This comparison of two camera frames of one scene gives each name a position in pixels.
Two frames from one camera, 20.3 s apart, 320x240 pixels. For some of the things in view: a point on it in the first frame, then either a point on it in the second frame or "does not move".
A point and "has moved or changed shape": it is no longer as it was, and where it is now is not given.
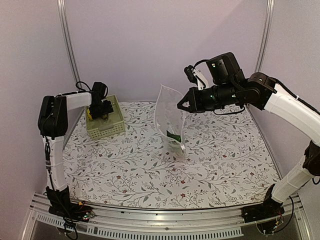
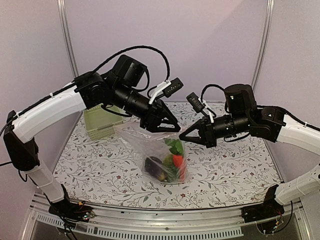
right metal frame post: x=269 y=9 does not move
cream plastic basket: x=99 y=127 does not move
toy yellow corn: x=88 y=115 → x=168 y=159
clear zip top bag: x=170 y=115 has moved or changed shape
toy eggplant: x=105 y=116 → x=155 y=167
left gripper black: x=108 y=108 → x=155 y=117
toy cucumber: x=178 y=137 → x=171 y=172
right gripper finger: x=191 y=98 → x=195 y=134
